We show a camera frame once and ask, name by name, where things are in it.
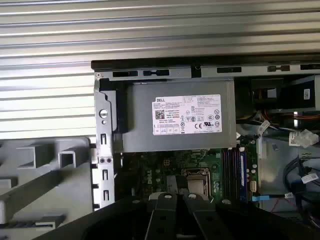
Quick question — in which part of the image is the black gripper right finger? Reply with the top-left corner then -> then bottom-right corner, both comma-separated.
176,174 -> 320,240

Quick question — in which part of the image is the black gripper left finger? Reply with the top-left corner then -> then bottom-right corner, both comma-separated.
32,174 -> 179,240

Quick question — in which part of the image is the black RAM slot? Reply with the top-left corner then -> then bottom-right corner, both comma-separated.
227,147 -> 234,201
222,147 -> 229,201
233,147 -> 241,202

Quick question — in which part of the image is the RAM stick with blue label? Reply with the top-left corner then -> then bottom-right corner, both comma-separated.
240,149 -> 249,204

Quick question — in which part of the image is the CPU socket with silver CPU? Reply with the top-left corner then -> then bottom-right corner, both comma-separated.
181,168 -> 213,201

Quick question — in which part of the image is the green motherboard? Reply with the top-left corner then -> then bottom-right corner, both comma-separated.
122,147 -> 260,204

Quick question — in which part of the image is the grey parts rack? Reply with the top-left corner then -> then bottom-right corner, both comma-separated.
0,136 -> 99,240

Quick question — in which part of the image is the black PC case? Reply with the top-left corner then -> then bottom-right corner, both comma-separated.
90,59 -> 320,240

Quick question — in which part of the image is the white power supply label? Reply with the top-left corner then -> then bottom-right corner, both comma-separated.
151,94 -> 222,136

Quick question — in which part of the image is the white wire connector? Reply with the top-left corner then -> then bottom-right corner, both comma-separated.
289,128 -> 320,148

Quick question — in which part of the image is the orange yellow wire bundle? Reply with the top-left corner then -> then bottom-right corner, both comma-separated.
259,109 -> 320,122

